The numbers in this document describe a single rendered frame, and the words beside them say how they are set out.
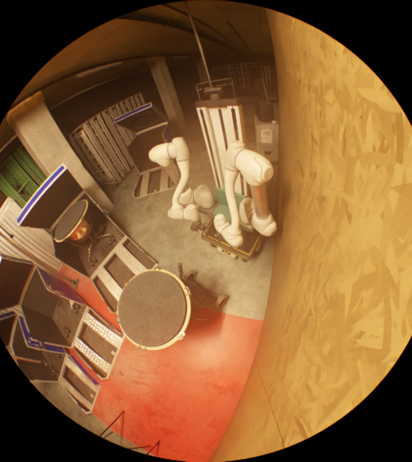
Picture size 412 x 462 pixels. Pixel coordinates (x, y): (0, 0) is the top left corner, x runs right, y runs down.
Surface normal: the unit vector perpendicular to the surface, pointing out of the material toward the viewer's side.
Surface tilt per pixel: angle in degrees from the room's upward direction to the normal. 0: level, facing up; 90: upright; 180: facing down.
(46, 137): 90
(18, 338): 90
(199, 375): 0
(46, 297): 90
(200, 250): 0
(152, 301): 0
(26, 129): 90
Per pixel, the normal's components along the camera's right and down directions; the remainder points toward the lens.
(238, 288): -0.22, -0.56
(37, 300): 0.91, 0.18
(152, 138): 0.06, 0.81
